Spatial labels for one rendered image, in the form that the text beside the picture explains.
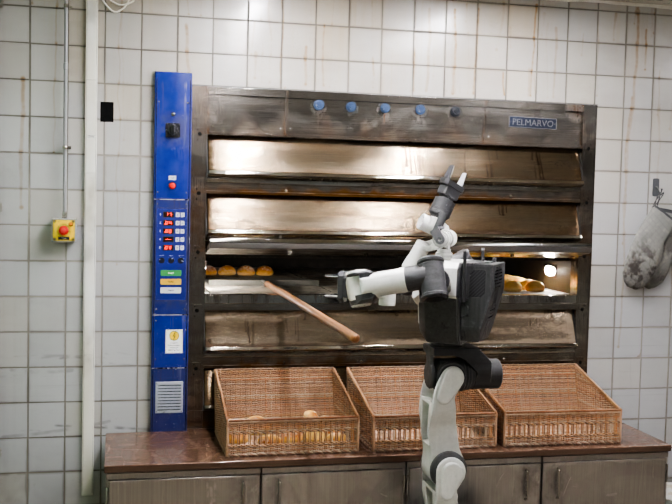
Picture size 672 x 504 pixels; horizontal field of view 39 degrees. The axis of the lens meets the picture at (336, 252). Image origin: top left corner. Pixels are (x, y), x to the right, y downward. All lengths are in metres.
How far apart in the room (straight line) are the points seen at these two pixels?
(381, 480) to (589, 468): 0.93
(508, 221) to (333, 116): 0.98
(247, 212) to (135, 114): 0.65
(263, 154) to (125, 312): 0.92
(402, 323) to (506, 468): 0.83
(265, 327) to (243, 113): 0.96
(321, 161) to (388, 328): 0.84
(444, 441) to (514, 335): 1.16
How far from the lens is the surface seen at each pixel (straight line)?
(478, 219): 4.57
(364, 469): 4.01
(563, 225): 4.74
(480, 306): 3.48
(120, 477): 3.87
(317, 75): 4.38
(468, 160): 4.56
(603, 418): 4.39
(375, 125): 4.43
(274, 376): 4.35
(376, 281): 3.38
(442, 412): 3.59
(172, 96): 4.25
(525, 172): 4.65
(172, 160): 4.23
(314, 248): 4.20
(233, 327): 4.33
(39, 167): 4.27
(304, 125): 4.36
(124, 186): 4.25
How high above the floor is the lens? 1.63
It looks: 3 degrees down
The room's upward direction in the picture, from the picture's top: 1 degrees clockwise
